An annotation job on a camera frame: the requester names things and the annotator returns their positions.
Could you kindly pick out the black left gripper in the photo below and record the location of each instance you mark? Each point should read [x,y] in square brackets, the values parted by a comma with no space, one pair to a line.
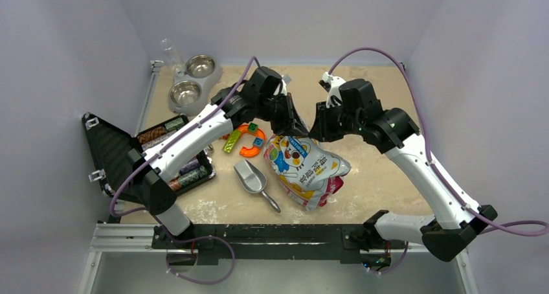
[291,124]

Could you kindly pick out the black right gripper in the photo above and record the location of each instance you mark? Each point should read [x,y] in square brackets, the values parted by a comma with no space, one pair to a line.
[321,130]

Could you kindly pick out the colourful pet food bag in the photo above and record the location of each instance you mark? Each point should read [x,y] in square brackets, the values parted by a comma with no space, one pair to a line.
[309,174]

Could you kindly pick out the silver metal scoop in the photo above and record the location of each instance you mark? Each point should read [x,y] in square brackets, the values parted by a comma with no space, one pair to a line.
[254,181]

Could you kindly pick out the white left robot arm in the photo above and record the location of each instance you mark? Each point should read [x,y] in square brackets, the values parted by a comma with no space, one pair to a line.
[257,98]

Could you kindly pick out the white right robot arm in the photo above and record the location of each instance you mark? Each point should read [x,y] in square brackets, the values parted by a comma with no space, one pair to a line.
[352,108]

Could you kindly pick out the grey double pet bowl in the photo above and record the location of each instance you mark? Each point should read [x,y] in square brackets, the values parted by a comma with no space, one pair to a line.
[190,92]

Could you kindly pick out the clear water bottle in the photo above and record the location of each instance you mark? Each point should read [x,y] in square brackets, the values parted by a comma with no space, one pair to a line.
[172,58]

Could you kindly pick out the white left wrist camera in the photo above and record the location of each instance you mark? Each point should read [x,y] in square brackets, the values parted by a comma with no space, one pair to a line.
[282,87]

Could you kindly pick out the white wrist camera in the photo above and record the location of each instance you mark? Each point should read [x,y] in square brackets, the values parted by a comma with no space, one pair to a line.
[282,87]
[332,85]

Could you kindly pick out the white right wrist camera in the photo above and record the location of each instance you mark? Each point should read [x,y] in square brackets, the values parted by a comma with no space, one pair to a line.
[332,85]

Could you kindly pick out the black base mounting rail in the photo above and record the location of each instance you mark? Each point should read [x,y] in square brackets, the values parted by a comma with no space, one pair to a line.
[345,243]

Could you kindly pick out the aluminium frame rail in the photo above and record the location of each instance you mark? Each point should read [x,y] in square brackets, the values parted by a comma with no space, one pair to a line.
[121,238]

